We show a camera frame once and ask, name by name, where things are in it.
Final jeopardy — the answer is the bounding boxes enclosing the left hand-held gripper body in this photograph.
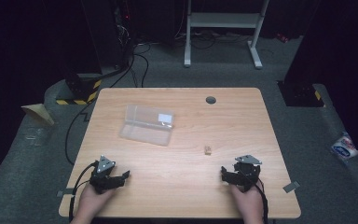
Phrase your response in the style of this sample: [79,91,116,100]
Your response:
[89,155,121,195]

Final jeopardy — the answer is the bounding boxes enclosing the white metal stand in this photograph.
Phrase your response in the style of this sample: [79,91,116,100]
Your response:
[184,0,270,70]

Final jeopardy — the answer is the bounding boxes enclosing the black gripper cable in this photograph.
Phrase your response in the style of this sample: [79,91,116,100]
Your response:
[241,170,269,224]
[68,161,100,223]

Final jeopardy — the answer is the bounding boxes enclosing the person's left hand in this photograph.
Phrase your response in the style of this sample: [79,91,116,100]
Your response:
[73,184,117,220]

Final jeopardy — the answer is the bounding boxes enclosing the black yellow striped stand base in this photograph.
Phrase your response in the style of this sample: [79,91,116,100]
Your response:
[55,73,103,106]
[277,79,326,108]

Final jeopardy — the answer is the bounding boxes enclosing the clear plastic box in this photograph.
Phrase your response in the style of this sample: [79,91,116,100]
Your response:
[118,104,175,147]

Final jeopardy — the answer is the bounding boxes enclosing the long black floor cable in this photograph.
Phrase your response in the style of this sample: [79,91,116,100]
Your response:
[64,43,136,166]

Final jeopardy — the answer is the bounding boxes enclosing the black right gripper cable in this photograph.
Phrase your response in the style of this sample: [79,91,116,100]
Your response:
[241,170,269,224]

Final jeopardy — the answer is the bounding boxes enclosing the grey tape strip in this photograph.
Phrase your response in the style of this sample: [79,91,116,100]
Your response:
[56,188,76,198]
[282,180,301,194]

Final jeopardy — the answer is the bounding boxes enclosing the looped black floor cable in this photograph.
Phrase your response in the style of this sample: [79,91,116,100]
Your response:
[130,43,153,89]

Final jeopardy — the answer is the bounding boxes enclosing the beige folded paper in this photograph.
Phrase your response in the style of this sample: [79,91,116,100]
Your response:
[21,103,56,127]

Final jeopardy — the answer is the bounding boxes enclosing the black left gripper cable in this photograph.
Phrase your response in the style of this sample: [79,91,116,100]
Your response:
[68,161,100,223]

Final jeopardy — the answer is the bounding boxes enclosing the white blue packet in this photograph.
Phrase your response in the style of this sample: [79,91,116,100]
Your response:
[330,131,358,161]

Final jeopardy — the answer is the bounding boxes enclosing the person's right hand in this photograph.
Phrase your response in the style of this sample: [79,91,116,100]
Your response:
[229,183,266,222]

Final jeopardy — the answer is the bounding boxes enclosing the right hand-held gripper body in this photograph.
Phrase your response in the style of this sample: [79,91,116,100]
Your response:
[232,154,263,193]

